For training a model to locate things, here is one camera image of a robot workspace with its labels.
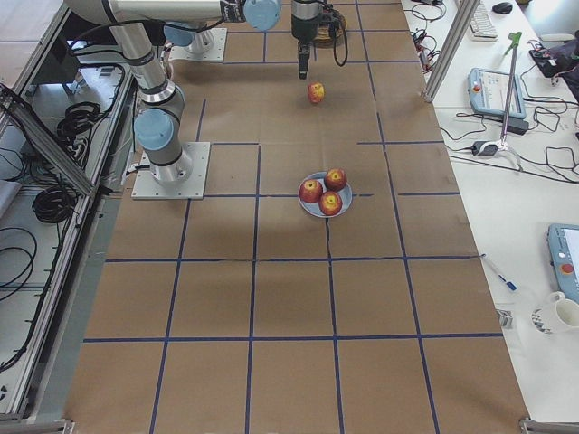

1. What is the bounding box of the red plate apple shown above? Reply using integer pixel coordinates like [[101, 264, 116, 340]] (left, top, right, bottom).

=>
[[318, 191, 343, 216], [299, 178, 323, 203], [324, 168, 347, 192]]

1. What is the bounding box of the red plate apple back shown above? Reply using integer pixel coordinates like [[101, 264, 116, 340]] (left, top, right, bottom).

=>
[[324, 168, 347, 192]]

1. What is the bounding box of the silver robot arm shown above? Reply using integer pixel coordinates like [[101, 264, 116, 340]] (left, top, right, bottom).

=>
[[66, 1, 281, 186], [164, 22, 214, 53]]

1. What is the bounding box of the red plate apple left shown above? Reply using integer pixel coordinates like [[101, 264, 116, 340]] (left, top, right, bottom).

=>
[[299, 178, 323, 203]]

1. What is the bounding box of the woven wicker basket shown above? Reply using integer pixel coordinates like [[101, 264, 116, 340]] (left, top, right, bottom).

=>
[[314, 8, 347, 48]]

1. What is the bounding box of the red yellow apple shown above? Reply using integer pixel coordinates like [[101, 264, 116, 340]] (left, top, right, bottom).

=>
[[307, 81, 326, 104]]

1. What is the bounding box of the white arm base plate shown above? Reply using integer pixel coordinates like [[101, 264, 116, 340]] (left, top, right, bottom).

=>
[[165, 27, 227, 62], [131, 142, 211, 200]]

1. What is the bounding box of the light blue plate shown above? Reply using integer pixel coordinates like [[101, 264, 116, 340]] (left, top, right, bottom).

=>
[[298, 172, 353, 218]]

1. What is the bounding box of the aluminium frame post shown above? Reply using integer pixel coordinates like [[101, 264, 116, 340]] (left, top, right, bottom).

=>
[[422, 0, 479, 103]]

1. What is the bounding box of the blue teach pendant tablet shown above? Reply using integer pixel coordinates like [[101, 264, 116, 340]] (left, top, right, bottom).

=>
[[468, 68, 527, 119]]

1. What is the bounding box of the white mug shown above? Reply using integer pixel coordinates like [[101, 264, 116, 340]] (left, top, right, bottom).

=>
[[531, 291, 578, 335]]

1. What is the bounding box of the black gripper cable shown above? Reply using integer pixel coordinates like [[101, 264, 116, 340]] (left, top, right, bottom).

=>
[[330, 8, 350, 68]]

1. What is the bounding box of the red plate apple front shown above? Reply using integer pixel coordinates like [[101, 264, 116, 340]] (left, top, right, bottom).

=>
[[318, 191, 343, 216]]

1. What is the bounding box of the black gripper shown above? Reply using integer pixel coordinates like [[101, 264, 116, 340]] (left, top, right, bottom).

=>
[[291, 15, 321, 80]]

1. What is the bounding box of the blue white pen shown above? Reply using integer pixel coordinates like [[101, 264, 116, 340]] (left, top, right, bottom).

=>
[[480, 253, 517, 291]]

